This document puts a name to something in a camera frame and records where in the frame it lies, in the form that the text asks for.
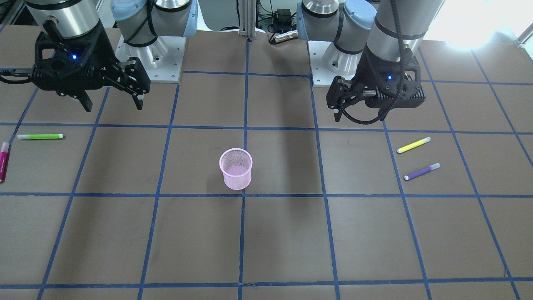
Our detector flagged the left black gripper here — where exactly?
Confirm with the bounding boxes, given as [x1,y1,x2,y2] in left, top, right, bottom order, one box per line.
[326,46,426,122]

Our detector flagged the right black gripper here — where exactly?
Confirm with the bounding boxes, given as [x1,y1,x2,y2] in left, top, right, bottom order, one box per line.
[32,20,151,112]

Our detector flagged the purple pen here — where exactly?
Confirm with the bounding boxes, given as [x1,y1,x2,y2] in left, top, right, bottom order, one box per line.
[403,163,441,181]

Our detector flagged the pink pen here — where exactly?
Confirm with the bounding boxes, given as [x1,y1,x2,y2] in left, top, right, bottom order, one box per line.
[0,142,11,182]

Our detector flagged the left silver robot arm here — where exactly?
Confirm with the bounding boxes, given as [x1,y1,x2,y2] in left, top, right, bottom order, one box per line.
[296,0,444,125]

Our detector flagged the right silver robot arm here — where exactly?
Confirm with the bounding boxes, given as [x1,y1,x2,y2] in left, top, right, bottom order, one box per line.
[25,0,198,112]

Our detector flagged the pink mesh cup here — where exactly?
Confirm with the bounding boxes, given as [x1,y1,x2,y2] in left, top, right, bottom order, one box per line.
[219,148,253,190]

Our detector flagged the green pen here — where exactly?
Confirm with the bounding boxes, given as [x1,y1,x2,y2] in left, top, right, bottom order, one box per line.
[16,133,64,140]

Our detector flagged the yellow pen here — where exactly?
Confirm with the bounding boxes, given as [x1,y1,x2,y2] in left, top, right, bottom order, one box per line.
[396,137,431,154]

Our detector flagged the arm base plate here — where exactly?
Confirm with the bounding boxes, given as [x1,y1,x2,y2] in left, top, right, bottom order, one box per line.
[308,40,362,88]
[115,36,187,83]

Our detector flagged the aluminium frame post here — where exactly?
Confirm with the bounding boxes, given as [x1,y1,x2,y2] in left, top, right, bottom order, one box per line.
[237,0,257,40]

